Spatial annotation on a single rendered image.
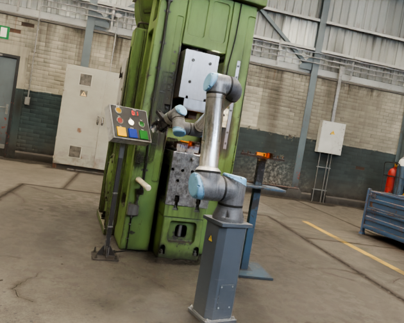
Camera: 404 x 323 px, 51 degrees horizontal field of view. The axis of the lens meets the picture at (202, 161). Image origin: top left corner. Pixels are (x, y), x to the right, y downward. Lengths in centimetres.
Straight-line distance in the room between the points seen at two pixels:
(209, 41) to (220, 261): 205
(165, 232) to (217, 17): 191
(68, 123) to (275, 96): 467
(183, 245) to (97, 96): 564
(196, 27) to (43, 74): 622
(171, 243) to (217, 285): 118
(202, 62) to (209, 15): 46
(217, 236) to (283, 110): 786
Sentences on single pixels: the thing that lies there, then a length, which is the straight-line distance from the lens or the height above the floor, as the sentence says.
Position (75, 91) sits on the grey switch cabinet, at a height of 157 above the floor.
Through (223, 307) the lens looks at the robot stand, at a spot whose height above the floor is 10.
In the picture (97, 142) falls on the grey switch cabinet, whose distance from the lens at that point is 879.
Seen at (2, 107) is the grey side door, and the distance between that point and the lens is 978.
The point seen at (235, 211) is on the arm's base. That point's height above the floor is 66.
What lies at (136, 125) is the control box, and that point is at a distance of 331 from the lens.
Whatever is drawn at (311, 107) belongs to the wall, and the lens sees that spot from 1040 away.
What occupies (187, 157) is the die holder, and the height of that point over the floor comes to 88.
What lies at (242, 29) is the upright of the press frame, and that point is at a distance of 394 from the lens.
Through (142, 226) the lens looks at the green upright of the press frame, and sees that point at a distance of 372.
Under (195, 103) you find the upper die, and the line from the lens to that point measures 357.
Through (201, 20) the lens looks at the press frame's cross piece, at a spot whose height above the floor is 206.
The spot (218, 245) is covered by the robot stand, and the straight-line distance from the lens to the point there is 246.
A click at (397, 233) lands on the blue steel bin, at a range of 649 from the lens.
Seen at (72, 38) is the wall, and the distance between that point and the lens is 967.
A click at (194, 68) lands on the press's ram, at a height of 162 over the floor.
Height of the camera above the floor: 105
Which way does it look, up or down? 3 degrees down
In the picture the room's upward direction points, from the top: 9 degrees clockwise
